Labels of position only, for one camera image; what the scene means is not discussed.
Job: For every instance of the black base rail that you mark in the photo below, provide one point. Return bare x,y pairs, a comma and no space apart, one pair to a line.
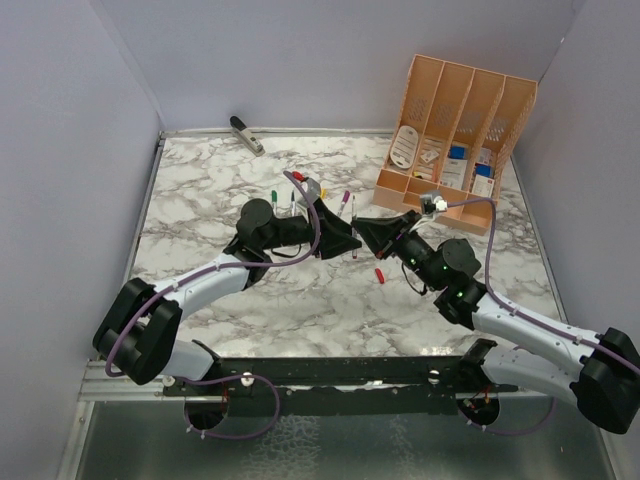
248,387

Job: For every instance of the orange desk organizer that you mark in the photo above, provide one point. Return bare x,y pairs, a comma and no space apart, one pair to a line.
468,120

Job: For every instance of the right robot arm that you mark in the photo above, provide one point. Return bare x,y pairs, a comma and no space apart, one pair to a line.
598,373

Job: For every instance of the white oval item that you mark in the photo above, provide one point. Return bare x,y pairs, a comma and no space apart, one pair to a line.
404,147

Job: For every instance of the purple pen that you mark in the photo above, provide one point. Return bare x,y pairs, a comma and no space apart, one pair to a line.
343,203

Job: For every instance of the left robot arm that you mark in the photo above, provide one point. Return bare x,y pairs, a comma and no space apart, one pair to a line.
139,332

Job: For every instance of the aluminium frame rail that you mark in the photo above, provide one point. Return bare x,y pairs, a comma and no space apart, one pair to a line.
97,386

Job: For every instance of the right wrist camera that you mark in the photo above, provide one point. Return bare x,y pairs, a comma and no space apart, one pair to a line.
432,204

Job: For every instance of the black grey stapler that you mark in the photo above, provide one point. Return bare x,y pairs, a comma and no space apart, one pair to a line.
246,136

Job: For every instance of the red pen cap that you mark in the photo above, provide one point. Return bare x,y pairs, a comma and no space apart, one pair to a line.
380,276

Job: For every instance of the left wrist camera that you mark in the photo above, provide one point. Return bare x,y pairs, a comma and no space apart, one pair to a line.
312,191

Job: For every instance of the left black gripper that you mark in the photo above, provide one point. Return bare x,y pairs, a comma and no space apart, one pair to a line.
335,236

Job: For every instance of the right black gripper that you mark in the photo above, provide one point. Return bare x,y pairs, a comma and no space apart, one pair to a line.
381,233

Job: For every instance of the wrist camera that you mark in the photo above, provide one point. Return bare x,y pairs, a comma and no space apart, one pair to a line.
312,191
432,204

